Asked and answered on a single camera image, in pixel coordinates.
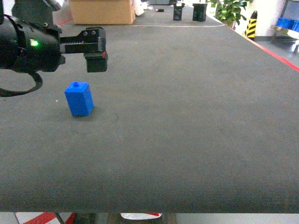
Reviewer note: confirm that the steel shelf rack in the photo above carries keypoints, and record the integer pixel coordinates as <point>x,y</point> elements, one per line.
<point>287,25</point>

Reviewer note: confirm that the potted green plant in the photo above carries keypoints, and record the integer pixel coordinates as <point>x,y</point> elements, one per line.
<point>230,11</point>

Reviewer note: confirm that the blue rectangular block part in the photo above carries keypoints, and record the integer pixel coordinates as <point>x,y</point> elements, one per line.
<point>79,98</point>

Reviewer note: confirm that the black mesh holder right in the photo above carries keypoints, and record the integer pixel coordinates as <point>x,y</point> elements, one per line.
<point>199,12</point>

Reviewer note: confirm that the yellow black traffic cone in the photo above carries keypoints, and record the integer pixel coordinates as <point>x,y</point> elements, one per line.
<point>251,26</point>

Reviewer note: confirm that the large open cardboard box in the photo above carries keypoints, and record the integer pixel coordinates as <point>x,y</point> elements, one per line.
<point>102,12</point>

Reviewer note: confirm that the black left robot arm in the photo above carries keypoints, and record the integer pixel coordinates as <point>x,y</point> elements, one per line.
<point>29,47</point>

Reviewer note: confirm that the black mesh holder left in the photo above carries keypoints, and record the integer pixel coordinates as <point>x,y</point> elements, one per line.
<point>177,11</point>

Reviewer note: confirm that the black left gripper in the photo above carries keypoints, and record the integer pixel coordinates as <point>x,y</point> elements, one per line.
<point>91,42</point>

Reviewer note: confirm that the black mesh holder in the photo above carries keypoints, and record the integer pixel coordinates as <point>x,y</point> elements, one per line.
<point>177,11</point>
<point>199,12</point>

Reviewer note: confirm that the red conveyor frame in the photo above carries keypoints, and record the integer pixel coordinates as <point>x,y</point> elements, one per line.
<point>240,54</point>

